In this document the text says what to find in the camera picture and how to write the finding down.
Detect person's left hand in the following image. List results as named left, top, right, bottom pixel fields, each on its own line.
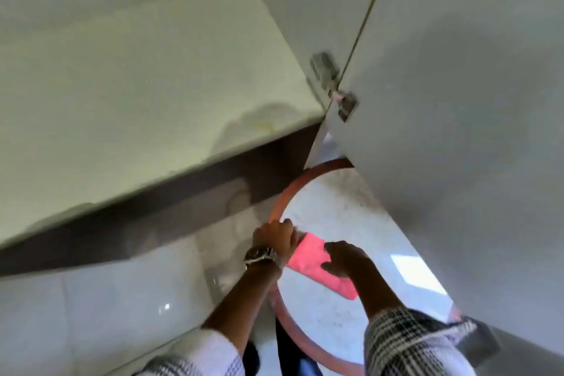
left=252, top=218, right=306, bottom=264

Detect dark wristwatch with metal band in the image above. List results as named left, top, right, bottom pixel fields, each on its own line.
left=244, top=245, right=283, bottom=271

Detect person's right forearm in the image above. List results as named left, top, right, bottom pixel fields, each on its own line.
left=348, top=266, right=479, bottom=376

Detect person's dark trousers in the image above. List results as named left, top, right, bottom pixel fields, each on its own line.
left=241, top=318, right=325, bottom=376

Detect metal cabinet hinge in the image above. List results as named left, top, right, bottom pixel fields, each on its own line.
left=336, top=91, right=359, bottom=123

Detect person's right hand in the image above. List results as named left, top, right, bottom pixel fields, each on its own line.
left=321, top=241, right=372, bottom=279

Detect person's left forearm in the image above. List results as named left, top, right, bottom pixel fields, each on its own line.
left=137, top=257, right=283, bottom=376

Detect white cabinet door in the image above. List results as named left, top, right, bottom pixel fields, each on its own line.
left=303, top=0, right=564, bottom=346

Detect pink cloth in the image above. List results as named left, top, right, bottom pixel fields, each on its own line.
left=287, top=232, right=359, bottom=301

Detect round table with red rim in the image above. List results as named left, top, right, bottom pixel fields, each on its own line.
left=266, top=158, right=464, bottom=376

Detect white cabinet body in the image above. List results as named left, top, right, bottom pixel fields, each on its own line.
left=0, top=0, right=394, bottom=278

